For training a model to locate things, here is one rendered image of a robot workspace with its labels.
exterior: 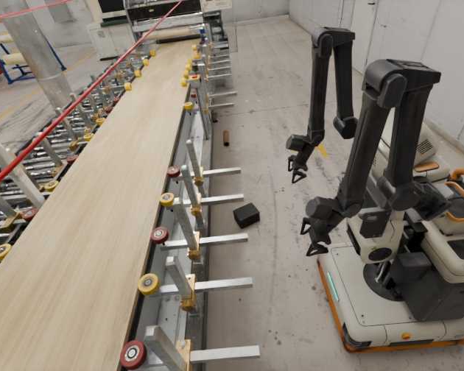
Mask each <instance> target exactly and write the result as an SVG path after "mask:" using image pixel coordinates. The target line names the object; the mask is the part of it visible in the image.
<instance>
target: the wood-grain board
mask: <svg viewBox="0 0 464 371"><path fill-rule="evenodd" d="M194 44H196V45H200V40H193V41H187V42H182V43H172V44H166V45H161V46H159V47H158V48H157V49H156V51H155V54H156V56H154V57H151V58H150V59H149V63H150V65H149V66H144V67H143V69H142V70H141V77H136V78H135V80H134V81H133V83H132V84H131V85H132V87H133V89H132V90H131V91H126V92H125V93H124V95H123V96H122V98H121V99H120V100H119V102H118V103H117V104H116V106H115V108H114V109H113V110H112V111H111V112H110V114H109V115H108V117H107V118H106V119H105V121H104V122H103V123H102V125H101V127H100V128H99V129H98V130H97V131H96V133H95V134H94V136H93V138H92V139H91V140H90V141H89V142H88V144H87V146H86V147H85V148H84V150H83V151H82V152H81V153H80V155H79V157H78V158H77V159H76V160H75V162H74V163H73V165H72V166H71V168H70V169H69V170H68V171H67V172H66V174H65V176H64V177H63V179H62V180H61V181H60V182H59V184H58V185H57V187H56V188H55V189H54V191H53V192H52V193H51V195H50V196H49V198H48V199H47V200H46V201H45V203H44V204H43V206H42V207H41V209H40V210H39V211H38V212H37V214H36V215H35V217H34V218H33V219H32V221H31V222H30V223H29V225H28V226H27V228H26V229H25V230H24V232H23V233H22V234H21V236H20V237H19V238H18V240H17V242H16V243H15V244H14V245H13V247H12V248H11V249H10V251H9V252H8V253H7V255H6V256H5V257H4V259H3V261H2V262H1V263H0V371H121V368H122V364H121V362H120V354H121V351H122V349H123V347H124V346H125V345H126V344H127V341H128V338H129V335H130V329H131V326H132V322H133V317H134V313H135V310H136V305H137V302H138V296H139V292H140V290H139V289H138V282H139V281H140V279H141V278H142V277H143V276H144V271H145V268H146V265H147V259H148V256H149V253H150V247H151V243H152V239H151V237H150V235H151V232H152V231H153V230H154V229H155V226H156V222H157V219H158V214H159V210H160V207H161V201H160V197H161V196H162V195H163V194H164V189H165V186H166V181H167V177H168V174H167V172H166V171H167V169H168V168H170V165H171V162H172V156H173V152H174V149H175V144H176V140H177V135H178V132H179V128H180V123H181V119H182V116H183V111H184V106H183V105H184V104H185V103H186V98H187V95H188V92H189V86H190V83H187V86H184V87H182V86H181V83H180V79H183V78H184V77H183V71H186V67H185V65H186V64H188V62H187V59H189V58H191V59H194V54H195V53H196V52H198V49H199V48H197V50H195V51H193V49H192V45H194Z"/></svg>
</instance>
